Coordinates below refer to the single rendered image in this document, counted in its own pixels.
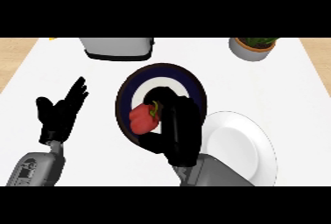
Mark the potted plant in grey pot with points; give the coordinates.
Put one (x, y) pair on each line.
(254, 48)

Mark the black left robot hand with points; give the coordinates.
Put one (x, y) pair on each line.
(57, 116)

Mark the white plate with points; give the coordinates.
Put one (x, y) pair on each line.
(239, 145)

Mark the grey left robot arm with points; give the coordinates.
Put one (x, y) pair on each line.
(38, 170)

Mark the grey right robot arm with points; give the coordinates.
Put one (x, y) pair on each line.
(212, 173)

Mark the red bell pepper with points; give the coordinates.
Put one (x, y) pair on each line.
(141, 120)

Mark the dark blue rimmed plate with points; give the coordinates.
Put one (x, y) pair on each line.
(165, 78)

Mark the silver toaster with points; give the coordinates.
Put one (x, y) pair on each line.
(118, 48)

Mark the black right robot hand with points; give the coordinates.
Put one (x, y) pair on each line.
(183, 131)

